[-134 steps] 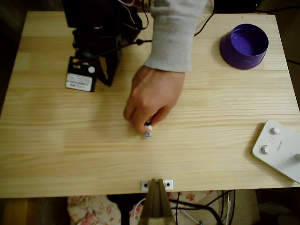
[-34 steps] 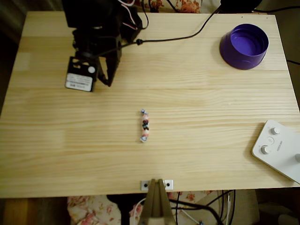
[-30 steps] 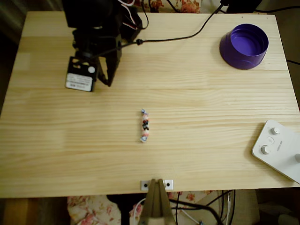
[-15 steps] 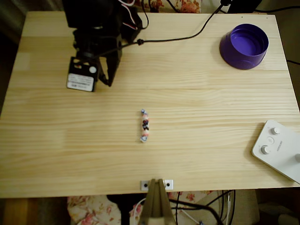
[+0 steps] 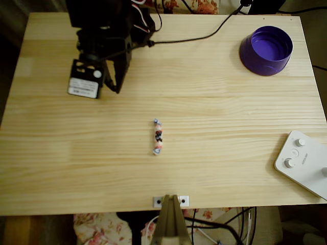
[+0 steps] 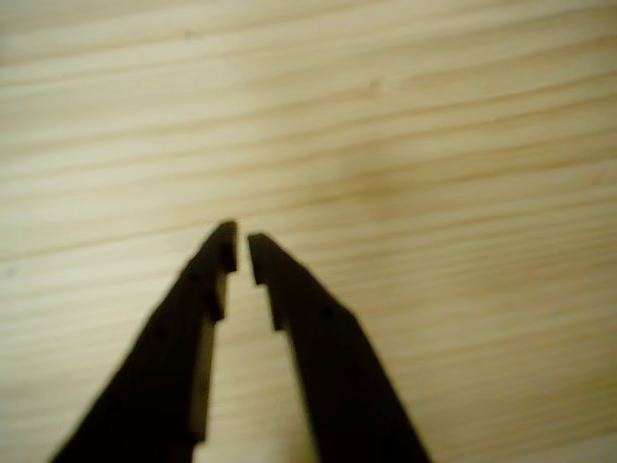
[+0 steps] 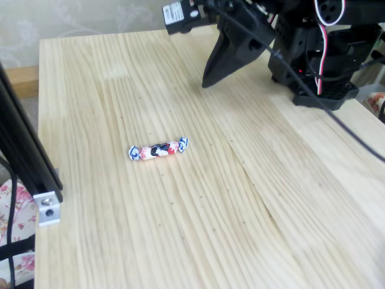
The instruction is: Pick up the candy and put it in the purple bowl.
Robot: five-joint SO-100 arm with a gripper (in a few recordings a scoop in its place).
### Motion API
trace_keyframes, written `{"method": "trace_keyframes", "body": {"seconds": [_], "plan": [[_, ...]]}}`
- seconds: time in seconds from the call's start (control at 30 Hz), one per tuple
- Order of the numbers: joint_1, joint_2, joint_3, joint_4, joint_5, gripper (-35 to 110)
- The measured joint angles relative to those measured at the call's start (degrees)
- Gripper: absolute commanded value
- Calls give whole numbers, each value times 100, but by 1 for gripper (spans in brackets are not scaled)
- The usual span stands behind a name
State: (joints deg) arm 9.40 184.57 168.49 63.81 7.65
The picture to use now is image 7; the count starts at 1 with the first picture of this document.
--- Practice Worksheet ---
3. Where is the small pink object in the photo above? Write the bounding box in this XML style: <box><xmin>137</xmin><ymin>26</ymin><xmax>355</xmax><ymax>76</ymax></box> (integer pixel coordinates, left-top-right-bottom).
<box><xmin>128</xmin><ymin>135</ymin><xmax>190</xmax><ymax>163</ymax></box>

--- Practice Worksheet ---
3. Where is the floral pattern cloth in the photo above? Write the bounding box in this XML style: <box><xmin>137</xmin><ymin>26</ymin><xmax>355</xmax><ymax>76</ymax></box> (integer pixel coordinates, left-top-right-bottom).
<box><xmin>366</xmin><ymin>92</ymin><xmax>385</xmax><ymax>123</ymax></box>
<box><xmin>0</xmin><ymin>179</ymin><xmax>37</xmax><ymax>288</ymax></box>

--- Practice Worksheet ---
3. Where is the white and red servo cable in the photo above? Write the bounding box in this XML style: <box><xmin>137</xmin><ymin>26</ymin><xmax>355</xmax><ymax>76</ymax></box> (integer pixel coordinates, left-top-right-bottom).
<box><xmin>312</xmin><ymin>0</ymin><xmax>347</xmax><ymax>96</ymax></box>

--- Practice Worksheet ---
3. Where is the silver angle bracket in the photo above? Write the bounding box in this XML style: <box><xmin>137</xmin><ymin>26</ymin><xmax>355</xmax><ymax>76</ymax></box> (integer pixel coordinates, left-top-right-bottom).
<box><xmin>33</xmin><ymin>191</ymin><xmax>61</xmax><ymax>229</ymax></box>

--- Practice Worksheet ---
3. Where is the black strap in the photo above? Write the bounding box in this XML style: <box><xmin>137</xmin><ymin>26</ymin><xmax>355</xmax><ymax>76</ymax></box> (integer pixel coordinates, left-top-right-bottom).
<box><xmin>0</xmin><ymin>234</ymin><xmax>36</xmax><ymax>263</ymax></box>

